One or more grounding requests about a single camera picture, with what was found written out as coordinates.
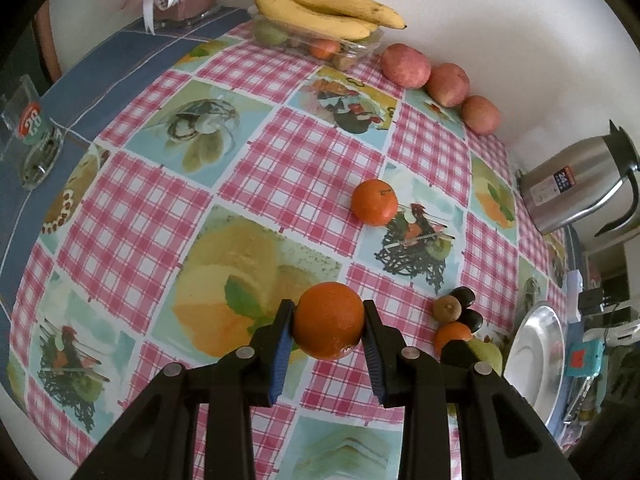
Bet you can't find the clear glass cup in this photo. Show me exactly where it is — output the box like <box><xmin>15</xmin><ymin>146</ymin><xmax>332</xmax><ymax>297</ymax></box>
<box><xmin>0</xmin><ymin>75</ymin><xmax>63</xmax><ymax>191</ymax></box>

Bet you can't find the black power adapter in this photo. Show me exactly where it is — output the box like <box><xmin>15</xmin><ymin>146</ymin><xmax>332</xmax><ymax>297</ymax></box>
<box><xmin>577</xmin><ymin>287</ymin><xmax>603</xmax><ymax>311</ymax></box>

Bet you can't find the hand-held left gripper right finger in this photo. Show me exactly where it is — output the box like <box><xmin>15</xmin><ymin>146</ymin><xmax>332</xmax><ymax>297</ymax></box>
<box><xmin>362</xmin><ymin>299</ymin><xmax>591</xmax><ymax>480</ymax></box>

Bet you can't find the green mango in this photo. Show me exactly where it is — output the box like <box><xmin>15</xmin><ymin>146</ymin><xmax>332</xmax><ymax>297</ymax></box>
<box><xmin>467</xmin><ymin>337</ymin><xmax>503</xmax><ymax>376</ymax></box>

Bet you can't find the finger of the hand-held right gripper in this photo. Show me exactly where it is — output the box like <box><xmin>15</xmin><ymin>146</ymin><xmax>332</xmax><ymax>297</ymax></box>
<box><xmin>441</xmin><ymin>340</ymin><xmax>475</xmax><ymax>376</ymax></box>

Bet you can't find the red apple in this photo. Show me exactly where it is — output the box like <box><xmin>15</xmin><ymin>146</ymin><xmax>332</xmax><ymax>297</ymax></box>
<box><xmin>461</xmin><ymin>95</ymin><xmax>501</xmax><ymax>136</ymax></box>
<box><xmin>426</xmin><ymin>62</ymin><xmax>471</xmax><ymax>108</ymax></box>
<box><xmin>380</xmin><ymin>43</ymin><xmax>432</xmax><ymax>89</ymax></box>

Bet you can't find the white power strip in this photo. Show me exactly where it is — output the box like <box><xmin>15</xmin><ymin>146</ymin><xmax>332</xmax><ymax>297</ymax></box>
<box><xmin>565</xmin><ymin>270</ymin><xmax>583</xmax><ymax>321</ymax></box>

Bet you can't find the clear plastic container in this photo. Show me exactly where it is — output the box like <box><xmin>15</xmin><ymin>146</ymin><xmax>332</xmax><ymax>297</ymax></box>
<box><xmin>252</xmin><ymin>15</ymin><xmax>386</xmax><ymax>72</ymax></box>

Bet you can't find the small green fruit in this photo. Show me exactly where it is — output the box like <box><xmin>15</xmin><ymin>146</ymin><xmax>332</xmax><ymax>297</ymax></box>
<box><xmin>255</xmin><ymin>22</ymin><xmax>291</xmax><ymax>46</ymax></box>

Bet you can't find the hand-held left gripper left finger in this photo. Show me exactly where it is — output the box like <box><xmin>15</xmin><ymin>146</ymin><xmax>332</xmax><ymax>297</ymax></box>
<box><xmin>70</xmin><ymin>299</ymin><xmax>296</xmax><ymax>480</ymax></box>

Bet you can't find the stainless steel thermos jug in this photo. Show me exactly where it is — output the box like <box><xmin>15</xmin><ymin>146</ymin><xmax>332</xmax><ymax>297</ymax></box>
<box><xmin>517</xmin><ymin>120</ymin><xmax>640</xmax><ymax>238</ymax></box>

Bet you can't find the silver metal plate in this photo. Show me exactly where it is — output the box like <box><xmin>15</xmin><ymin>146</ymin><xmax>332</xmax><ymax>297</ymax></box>
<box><xmin>502</xmin><ymin>301</ymin><xmax>567</xmax><ymax>428</ymax></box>

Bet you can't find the teal box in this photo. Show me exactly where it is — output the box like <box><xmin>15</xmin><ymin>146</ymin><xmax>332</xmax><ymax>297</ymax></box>
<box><xmin>565</xmin><ymin>337</ymin><xmax>606</xmax><ymax>378</ymax></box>

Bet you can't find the brown wooden chair back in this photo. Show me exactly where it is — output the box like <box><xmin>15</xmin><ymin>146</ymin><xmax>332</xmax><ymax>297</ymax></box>
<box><xmin>32</xmin><ymin>0</ymin><xmax>63</xmax><ymax>83</ymax></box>

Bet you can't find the small orange tangerine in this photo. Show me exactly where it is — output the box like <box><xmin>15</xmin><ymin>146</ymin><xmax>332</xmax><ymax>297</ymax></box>
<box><xmin>310</xmin><ymin>39</ymin><xmax>340</xmax><ymax>60</ymax></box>

